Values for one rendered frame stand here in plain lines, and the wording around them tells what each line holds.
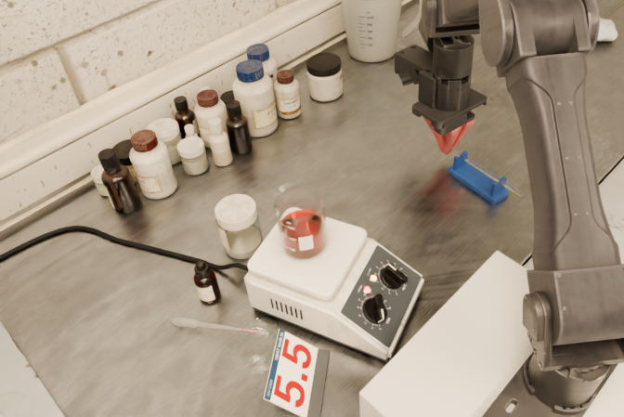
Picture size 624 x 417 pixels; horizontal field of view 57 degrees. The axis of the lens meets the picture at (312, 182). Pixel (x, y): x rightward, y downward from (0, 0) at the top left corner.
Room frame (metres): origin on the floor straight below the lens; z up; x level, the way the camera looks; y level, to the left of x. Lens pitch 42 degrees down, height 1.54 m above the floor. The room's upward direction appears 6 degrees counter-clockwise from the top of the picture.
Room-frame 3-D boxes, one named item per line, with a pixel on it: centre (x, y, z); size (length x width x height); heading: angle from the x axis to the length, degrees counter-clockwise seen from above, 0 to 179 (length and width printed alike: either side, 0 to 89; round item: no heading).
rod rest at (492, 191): (0.67, -0.26, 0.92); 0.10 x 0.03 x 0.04; 30
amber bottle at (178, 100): (0.86, 0.22, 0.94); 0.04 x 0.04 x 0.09
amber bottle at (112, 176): (0.70, 0.31, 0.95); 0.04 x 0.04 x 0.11
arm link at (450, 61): (0.74, -0.22, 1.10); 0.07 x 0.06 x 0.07; 1
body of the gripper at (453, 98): (0.73, -0.22, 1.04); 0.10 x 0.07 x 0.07; 121
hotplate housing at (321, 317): (0.48, -0.01, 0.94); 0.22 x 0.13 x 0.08; 59
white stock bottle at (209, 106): (0.85, 0.17, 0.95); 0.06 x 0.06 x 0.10
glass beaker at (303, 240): (0.50, 0.02, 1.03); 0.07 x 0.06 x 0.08; 48
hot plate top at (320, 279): (0.49, 0.01, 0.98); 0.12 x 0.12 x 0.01; 59
